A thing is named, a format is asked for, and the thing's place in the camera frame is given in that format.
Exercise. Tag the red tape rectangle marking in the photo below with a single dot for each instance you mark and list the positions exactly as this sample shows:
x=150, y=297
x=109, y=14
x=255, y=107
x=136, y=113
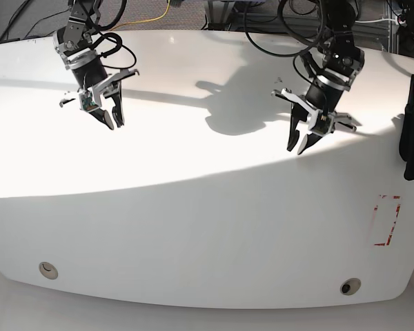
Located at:
x=384, y=219

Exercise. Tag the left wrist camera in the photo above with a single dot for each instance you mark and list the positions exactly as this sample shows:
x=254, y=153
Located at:
x=321, y=125

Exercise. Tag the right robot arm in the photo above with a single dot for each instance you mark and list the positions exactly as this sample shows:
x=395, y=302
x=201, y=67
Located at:
x=82, y=44

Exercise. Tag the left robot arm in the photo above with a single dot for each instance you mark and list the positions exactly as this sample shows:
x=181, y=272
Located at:
x=341, y=63

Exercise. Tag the left table grommet hole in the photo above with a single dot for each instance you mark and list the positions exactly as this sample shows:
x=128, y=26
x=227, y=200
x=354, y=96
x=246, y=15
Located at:
x=48, y=270

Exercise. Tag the right table grommet hole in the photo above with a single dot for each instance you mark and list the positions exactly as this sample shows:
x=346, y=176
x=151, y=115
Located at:
x=350, y=286

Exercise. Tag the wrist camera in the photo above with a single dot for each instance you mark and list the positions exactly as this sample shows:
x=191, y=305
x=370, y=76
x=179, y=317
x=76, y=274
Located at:
x=321, y=125
x=87, y=102

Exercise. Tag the table grommet hole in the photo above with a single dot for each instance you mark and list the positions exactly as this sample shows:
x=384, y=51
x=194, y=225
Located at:
x=48, y=270
x=350, y=286

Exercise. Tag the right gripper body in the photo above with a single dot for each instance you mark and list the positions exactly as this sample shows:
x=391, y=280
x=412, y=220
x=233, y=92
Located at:
x=91, y=75

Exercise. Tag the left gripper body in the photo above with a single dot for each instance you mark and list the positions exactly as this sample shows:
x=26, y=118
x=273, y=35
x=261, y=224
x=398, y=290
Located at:
x=319, y=96

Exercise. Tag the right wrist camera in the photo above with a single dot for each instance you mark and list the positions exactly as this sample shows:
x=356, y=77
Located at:
x=87, y=102

